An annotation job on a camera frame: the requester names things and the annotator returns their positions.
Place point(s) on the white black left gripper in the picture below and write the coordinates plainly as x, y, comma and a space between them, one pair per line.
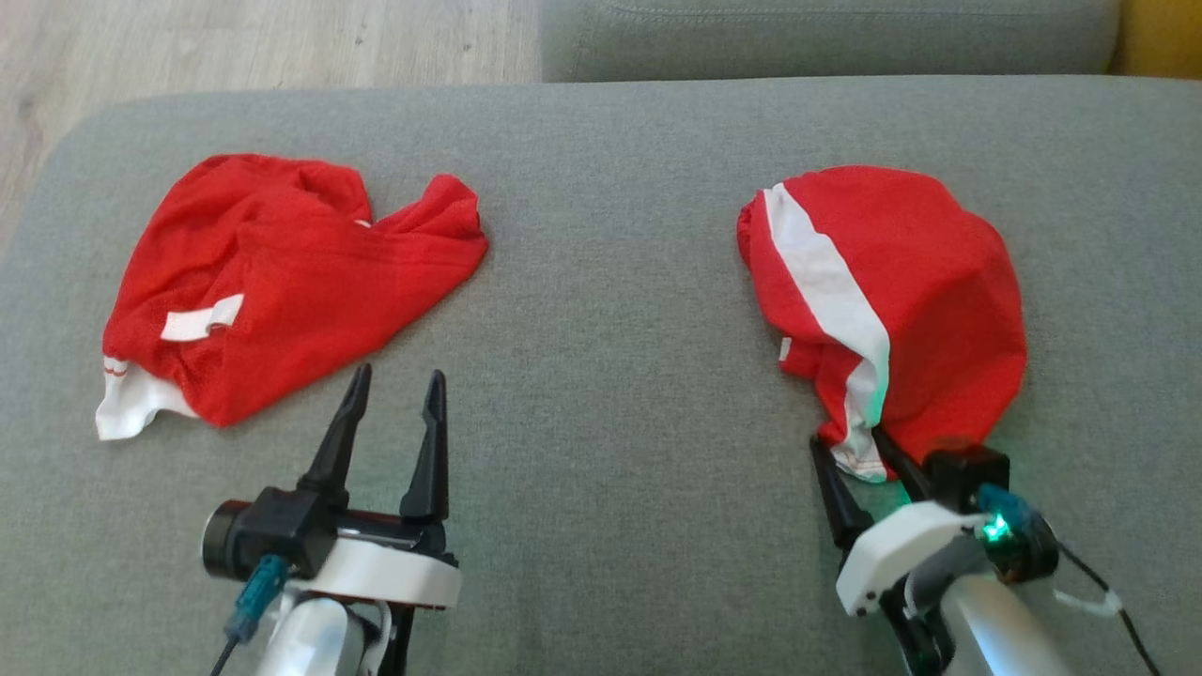
394, 573

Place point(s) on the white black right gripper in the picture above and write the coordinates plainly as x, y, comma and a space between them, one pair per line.
892, 554

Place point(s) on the red white basketball jersey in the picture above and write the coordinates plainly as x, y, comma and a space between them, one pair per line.
300, 272

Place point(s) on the red shorts with white stripe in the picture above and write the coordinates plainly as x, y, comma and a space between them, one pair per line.
939, 282

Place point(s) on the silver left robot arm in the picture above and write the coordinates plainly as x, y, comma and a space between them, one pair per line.
315, 643

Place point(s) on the grey sofa seat cushion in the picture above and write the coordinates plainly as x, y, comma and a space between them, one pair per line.
610, 376

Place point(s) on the grey sofa back cushion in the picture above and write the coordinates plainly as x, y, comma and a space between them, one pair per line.
798, 38

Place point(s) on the yellow cushion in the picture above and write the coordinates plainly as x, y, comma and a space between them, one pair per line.
1164, 38

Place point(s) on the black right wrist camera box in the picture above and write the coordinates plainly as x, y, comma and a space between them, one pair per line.
967, 474

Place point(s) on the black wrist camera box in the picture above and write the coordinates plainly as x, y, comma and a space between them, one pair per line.
291, 526
967, 474

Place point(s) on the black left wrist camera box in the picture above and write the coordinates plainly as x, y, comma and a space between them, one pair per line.
291, 526

